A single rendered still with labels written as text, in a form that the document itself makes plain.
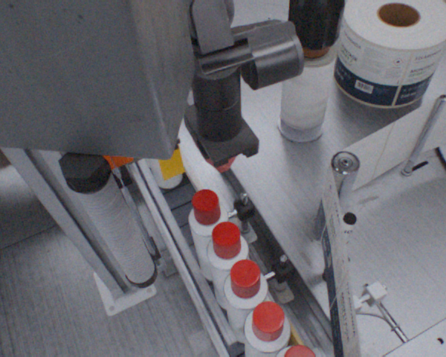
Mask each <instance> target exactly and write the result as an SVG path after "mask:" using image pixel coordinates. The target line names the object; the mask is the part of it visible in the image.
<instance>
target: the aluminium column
mask: <svg viewBox="0 0 446 357"><path fill-rule="evenodd" d="M0 149H1V151H2V152H3V153H4V154H5V155H6V156H7V158H8V159H9V162H10V163H11V164H12V165H13V166H14V168H15V169H16V170H17V172H18V173H19V174H20V176H21V177H22V179H23V180H24V181H25V183H26V184H27V185H28V187H29V188H30V189H31V190H32V191H33V192H34V193H35V194H36V197H37V198H38V199H39V200H40V202H41V203H42V204H43V205H44V206H45V208H46V209H47V211H48V212H49V213H50V215H51V216H52V218H53V219H54V220H55V222H57V223H58V224H59V226H60V227H61V229H62V230H63V231H64V233H65V234H66V236H67V237H68V238H69V239H70V241H71V242H72V243H73V244H74V247H75V248H77V249H78V251H79V252H80V253H81V255H83V257H84V258H85V260H86V261H87V263H88V264H89V265H90V266H91V268H92V269H93V270H94V271H95V272H96V273H97V275H98V276H99V277H100V279H101V280H102V281H103V283H104V284H105V286H106V287H107V288H108V290H109V291H110V292H111V293H112V294H113V295H114V297H115V298H116V299H119V298H121V297H123V296H125V295H127V294H129V293H132V292H133V291H135V290H137V289H139V288H138V287H135V286H133V285H131V284H130V283H129V281H128V280H127V279H126V277H125V272H124V270H123V269H122V267H121V266H120V264H119V262H118V261H117V258H115V257H114V255H113V253H112V252H111V250H110V249H109V247H108V246H107V244H106V241H105V240H104V239H103V237H102V235H101V234H100V233H99V232H98V230H97V229H96V226H95V225H94V223H93V222H92V220H91V218H90V217H89V215H88V214H87V212H86V210H85V208H84V207H83V205H82V203H80V201H79V199H78V198H77V197H76V194H75V193H74V191H73V190H71V189H70V188H69V187H68V185H67V184H66V181H65V178H64V175H63V174H62V170H61V167H60V165H59V160H60V159H61V157H63V156H64V154H66V152H53V151H44V150H34V149H16V148H6V147H0Z"/></svg>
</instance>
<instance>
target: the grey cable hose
mask: <svg viewBox="0 0 446 357"><path fill-rule="evenodd" d="M59 165H60V167H61V170H62V174H63V175H64V178H65V181H66V184H67V185H68V187H69V188H70V189H71V190H73V191H74V193H75V194H76V197H77V198H78V199H79V201H80V203H82V205H83V207H84V208H85V210H86V212H87V214H88V215H89V217H90V218H91V220H92V222H93V223H94V225H95V226H96V229H97V230H98V232H99V233H100V234H101V235H102V237H103V239H104V240H105V241H106V244H107V246H108V247H109V249H110V250H111V252H112V253H113V255H114V257H115V258H117V261H118V262H119V264H120V266H121V267H122V269H123V270H124V272H125V277H126V279H127V280H128V281H129V283H130V284H131V285H133V286H135V287H138V288H146V287H148V286H151V285H152V284H153V283H154V282H155V280H156V278H157V276H158V267H157V265H156V263H155V261H154V260H153V259H152V258H151V257H150V255H149V252H148V251H147V248H146V246H145V244H144V242H143V239H142V237H141V235H140V232H139V230H138V227H137V226H135V222H134V220H133V218H132V216H131V214H130V212H129V209H128V207H127V204H126V202H125V201H124V198H123V196H122V193H121V192H120V190H119V188H118V186H117V184H116V182H115V180H114V177H113V175H112V169H111V166H110V164H109V162H108V161H107V160H106V159H105V158H104V157H103V155H92V154H82V153H72V152H67V153H66V154H64V156H63V157H61V159H60V160H59Z"/></svg>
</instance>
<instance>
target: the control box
mask: <svg viewBox="0 0 446 357"><path fill-rule="evenodd" d="M194 73H195V67H194V62H193V51H192V45H191V39H190V29H189V23H188V18H187V8H186V1H185V0H0V147H6V148H16V149H34V150H44V151H53V152H72V153H82V154H92V155H110V156H120V157H130V158H148V159H158V160H168V159H171V157H172V156H173V153H174V149H175V144H176V141H177V138H178V132H179V129H180V125H181V120H182V117H183V116H184V111H185V109H186V105H187V99H188V96H189V93H190V87H191V84H192V81H193V76H194Z"/></svg>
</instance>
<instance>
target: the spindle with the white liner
mask: <svg viewBox="0 0 446 357"><path fill-rule="evenodd" d="M345 5H346V2H345V0H289V8H288V21H291V22H292V23H293V24H294V28H295V33H297V36H298V38H299V40H300V43H301V45H302V49H303V56H304V69H303V72H302V74H301V75H300V76H298V77H295V78H292V79H289V80H285V81H283V82H282V98H281V107H280V110H279V120H278V127H279V130H280V131H281V133H282V134H283V136H284V137H286V138H288V139H290V140H292V141H297V142H307V141H312V140H314V139H315V138H317V137H319V136H320V135H321V134H322V132H323V129H324V121H325V119H326V108H327V103H328V98H329V92H330V88H331V83H332V76H333V73H334V69H335V60H336V57H337V47H336V45H335V43H336V42H337V41H338V39H339V36H340V29H341V25H342V21H343V14H344V10H345Z"/></svg>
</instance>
